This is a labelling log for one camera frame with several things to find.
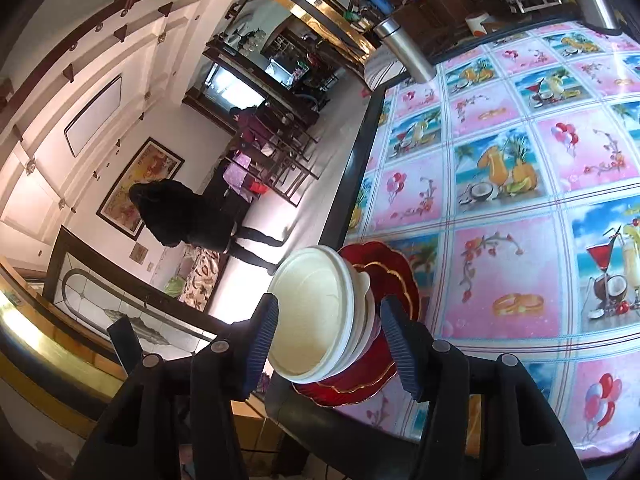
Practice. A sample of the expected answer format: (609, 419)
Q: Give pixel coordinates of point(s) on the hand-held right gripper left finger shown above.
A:
(262, 345)

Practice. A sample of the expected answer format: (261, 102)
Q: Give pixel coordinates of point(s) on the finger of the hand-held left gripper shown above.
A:
(125, 345)

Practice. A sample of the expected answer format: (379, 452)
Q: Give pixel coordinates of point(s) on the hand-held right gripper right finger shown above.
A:
(400, 350)

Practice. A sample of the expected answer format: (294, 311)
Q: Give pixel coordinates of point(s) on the cream ribbed bowl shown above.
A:
(374, 342)
(310, 310)

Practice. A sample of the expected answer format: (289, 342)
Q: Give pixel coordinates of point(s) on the white bowl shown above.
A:
(368, 327)
(361, 310)

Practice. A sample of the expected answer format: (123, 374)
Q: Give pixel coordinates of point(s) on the red plate with gold lettering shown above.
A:
(410, 285)

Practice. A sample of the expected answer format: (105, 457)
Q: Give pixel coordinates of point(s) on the red plate with white sticker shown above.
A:
(380, 285)

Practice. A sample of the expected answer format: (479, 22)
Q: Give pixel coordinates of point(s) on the glass door panel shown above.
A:
(100, 290)

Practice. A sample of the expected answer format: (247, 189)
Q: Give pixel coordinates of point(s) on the sofa with printed blanket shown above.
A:
(197, 280)

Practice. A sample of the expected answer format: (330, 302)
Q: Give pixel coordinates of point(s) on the printed plastic tablecloth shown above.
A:
(500, 260)

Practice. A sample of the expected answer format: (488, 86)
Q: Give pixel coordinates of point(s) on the person's black-clad body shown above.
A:
(175, 215)

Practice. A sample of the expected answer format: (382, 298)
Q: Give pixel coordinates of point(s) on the red bag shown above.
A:
(257, 187)

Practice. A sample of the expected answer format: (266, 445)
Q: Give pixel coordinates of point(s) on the dark wooden chair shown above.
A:
(295, 135)
(280, 180)

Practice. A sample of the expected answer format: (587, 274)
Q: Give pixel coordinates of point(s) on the black dining table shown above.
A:
(345, 185)

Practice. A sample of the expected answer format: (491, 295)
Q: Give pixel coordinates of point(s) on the slim steel flask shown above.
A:
(405, 50)

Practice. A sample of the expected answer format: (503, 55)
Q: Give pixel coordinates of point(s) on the ceiling chandelier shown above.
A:
(247, 40)

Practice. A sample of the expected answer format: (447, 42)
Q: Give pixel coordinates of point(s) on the white plastic stool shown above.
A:
(477, 24)

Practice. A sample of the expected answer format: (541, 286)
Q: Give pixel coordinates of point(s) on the brass wall plaque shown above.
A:
(138, 252)

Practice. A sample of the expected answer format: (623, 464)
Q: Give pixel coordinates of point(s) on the framed wall painting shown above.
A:
(140, 185)

